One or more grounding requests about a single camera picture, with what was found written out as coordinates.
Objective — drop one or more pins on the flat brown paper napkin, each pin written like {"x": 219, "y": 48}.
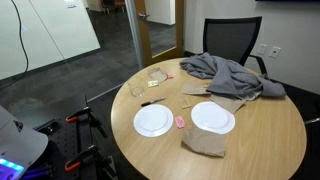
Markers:
{"x": 228, "y": 102}
{"x": 194, "y": 88}

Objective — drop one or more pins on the small brown paper bag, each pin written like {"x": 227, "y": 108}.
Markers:
{"x": 157, "y": 74}

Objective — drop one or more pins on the clear plastic cup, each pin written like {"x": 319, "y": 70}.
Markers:
{"x": 135, "y": 88}

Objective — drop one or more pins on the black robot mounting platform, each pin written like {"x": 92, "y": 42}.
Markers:
{"x": 60, "y": 146}

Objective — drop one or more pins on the grey crumpled sweatshirt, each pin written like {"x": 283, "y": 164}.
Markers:
{"x": 230, "y": 76}

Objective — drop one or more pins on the small pink packet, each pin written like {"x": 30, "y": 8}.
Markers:
{"x": 170, "y": 76}

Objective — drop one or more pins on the black mesh office chair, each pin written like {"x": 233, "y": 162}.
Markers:
{"x": 230, "y": 36}

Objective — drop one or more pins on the white sign on glass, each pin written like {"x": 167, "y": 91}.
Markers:
{"x": 70, "y": 4}

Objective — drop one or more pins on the red hallway chair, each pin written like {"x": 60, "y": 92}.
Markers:
{"x": 119, "y": 3}

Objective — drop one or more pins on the grey metal door frame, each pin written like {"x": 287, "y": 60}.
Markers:
{"x": 133, "y": 33}

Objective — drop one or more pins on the white wall plate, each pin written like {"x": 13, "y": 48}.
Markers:
{"x": 262, "y": 49}
{"x": 274, "y": 51}

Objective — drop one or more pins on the large brown paper napkin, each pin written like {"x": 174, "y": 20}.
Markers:
{"x": 204, "y": 141}

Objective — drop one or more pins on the small black box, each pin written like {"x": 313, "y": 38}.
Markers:
{"x": 49, "y": 126}

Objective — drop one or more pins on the wooden glass door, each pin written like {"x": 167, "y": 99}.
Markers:
{"x": 180, "y": 26}

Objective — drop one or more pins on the black marker pen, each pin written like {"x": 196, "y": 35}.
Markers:
{"x": 152, "y": 101}

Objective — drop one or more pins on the yellow green packet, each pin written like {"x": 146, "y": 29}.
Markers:
{"x": 152, "y": 83}

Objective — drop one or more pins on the small beige packet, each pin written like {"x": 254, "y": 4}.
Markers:
{"x": 185, "y": 103}

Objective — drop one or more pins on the white round plate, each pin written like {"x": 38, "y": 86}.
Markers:
{"x": 212, "y": 117}
{"x": 153, "y": 120}

